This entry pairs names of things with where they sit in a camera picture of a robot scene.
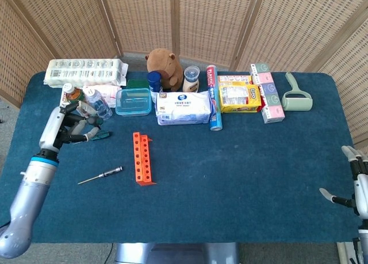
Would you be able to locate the orange screwdriver holder rack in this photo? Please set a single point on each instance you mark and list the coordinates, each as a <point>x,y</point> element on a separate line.
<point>142,160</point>

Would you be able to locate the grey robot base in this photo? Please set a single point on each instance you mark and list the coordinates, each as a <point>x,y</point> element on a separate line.
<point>172,254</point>

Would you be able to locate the white wet wipes pack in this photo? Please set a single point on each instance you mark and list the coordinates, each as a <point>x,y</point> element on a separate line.
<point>184,108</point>

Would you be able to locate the dark green box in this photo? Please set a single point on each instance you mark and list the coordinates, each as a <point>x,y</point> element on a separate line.
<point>138,84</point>

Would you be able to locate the red and yellow snack box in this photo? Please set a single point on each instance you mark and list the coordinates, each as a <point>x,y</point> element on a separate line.
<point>234,79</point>

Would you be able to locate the cream sauce bottle clear cap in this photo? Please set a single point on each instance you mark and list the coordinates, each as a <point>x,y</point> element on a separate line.
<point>191,84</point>

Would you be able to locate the pale green lint roller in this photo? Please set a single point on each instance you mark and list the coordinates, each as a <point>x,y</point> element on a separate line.
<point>296,101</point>

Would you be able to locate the black metal hex driver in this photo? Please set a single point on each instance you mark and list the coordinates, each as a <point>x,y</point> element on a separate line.
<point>110,172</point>

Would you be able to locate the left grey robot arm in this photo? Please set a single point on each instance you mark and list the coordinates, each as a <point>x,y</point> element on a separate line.
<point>28,195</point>

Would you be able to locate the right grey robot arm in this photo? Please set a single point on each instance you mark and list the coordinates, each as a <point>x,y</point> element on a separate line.
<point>364,244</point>

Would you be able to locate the clear container with blue lid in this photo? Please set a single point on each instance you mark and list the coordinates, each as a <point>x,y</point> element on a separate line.
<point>133,103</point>

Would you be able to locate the woven rattan folding screen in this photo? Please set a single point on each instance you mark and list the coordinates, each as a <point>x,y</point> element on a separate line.
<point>201,16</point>

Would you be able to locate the yellow Lipo snack bag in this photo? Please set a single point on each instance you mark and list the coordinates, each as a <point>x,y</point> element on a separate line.
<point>240,98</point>

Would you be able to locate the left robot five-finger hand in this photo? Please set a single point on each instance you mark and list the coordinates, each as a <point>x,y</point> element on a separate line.
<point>53,126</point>

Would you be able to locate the green tea bottle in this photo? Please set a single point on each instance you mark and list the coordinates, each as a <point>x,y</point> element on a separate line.
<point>75,95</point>

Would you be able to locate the small green-black screwdriver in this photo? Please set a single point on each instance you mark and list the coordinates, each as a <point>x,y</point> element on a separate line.
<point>103,135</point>

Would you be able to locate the white egg carton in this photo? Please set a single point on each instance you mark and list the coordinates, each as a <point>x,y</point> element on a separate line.
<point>83,72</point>

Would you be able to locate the brown capybara plush toy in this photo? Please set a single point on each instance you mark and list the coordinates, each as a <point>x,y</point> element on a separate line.
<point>166,68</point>

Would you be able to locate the pastel tissue box pack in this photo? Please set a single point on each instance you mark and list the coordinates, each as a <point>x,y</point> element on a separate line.
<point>270,103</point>

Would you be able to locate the clear water bottle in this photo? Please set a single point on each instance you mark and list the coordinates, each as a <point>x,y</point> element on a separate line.
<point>100,104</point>

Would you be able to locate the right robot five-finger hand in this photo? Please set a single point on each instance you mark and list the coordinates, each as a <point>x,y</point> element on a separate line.
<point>360,186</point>

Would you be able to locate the blue felt table cover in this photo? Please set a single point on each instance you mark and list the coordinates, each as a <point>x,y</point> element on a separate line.
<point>230,175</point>

